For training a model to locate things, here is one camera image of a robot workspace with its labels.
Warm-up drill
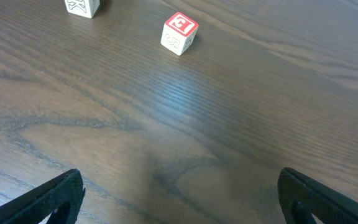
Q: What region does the red number 3 block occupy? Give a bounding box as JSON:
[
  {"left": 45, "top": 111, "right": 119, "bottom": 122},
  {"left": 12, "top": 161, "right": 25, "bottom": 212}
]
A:
[{"left": 160, "top": 12, "right": 199, "bottom": 55}]

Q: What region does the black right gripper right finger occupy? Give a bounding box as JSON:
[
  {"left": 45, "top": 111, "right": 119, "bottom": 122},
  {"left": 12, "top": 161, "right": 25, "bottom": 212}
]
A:
[{"left": 277, "top": 167, "right": 358, "bottom": 224}]

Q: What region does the blue question mark block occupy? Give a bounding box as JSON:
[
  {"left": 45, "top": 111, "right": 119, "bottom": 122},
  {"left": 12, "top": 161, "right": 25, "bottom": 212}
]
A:
[{"left": 65, "top": 0, "right": 100, "bottom": 19}]

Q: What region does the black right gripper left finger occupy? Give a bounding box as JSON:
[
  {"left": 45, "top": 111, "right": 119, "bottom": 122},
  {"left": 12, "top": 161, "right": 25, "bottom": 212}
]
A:
[{"left": 0, "top": 169, "right": 86, "bottom": 224}]

